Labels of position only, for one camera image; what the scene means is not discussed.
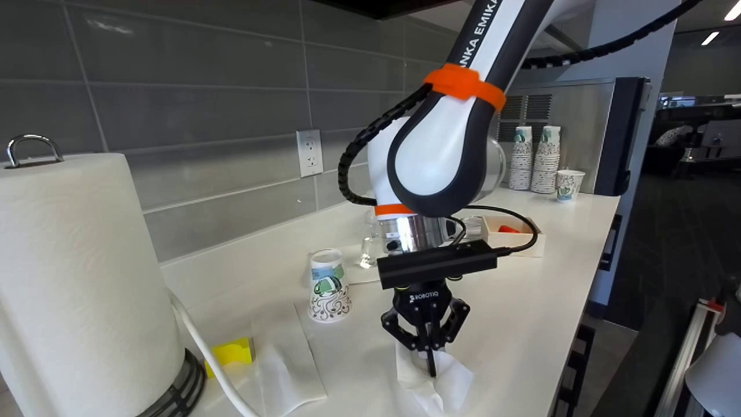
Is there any white wall outlet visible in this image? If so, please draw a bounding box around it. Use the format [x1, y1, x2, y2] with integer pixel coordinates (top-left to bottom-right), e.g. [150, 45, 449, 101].
[292, 127, 326, 180]

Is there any upside-down patterned paper cup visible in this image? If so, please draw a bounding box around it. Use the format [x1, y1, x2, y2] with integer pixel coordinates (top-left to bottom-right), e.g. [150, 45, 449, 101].
[305, 245, 355, 324]

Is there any yellow sponge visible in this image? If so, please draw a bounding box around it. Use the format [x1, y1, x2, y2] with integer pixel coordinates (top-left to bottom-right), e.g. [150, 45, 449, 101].
[202, 336, 255, 380]

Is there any orange cable clamp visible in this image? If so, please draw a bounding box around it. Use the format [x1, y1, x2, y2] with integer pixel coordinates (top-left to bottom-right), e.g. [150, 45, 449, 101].
[422, 62, 509, 114]

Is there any stack of paper cups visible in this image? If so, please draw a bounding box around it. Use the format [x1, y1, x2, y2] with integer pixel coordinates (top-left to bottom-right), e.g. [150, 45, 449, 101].
[504, 124, 535, 192]
[527, 124, 562, 197]

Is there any white paper towel roll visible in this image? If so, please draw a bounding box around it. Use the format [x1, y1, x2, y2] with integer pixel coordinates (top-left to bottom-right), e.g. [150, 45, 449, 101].
[0, 150, 188, 417]

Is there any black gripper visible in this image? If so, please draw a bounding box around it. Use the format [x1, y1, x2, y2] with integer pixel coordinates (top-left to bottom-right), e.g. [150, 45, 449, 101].
[377, 281, 475, 380]

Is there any black slotted bracket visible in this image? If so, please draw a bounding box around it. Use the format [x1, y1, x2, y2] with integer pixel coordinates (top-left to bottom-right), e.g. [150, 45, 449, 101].
[549, 322, 598, 417]

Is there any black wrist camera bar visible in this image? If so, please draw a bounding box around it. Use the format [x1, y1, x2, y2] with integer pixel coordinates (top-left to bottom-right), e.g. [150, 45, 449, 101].
[376, 240, 501, 292]

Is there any silver metal stand leg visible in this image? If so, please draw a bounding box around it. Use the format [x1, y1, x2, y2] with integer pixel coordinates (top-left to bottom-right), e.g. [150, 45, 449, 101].
[654, 296, 724, 417]

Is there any black corrugated cable conduit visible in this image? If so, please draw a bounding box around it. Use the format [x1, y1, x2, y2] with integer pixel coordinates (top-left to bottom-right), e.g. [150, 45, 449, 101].
[335, 0, 704, 209]

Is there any light wooden box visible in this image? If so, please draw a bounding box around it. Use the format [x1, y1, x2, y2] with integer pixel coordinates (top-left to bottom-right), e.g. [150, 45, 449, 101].
[483, 215, 547, 260]

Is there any single short paper cup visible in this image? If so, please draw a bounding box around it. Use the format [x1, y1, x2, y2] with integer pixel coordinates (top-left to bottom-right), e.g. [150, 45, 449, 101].
[554, 168, 588, 207]

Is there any thin black camera cable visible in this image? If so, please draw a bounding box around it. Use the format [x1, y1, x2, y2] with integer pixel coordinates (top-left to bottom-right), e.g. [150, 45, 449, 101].
[444, 201, 542, 257]

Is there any black metal towel holder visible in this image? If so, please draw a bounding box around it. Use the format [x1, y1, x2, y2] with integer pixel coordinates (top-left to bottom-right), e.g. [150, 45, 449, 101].
[3, 131, 208, 417]

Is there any white paper napkin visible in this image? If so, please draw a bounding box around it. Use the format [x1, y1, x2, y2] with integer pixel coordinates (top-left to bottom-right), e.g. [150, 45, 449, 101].
[391, 341, 478, 417]

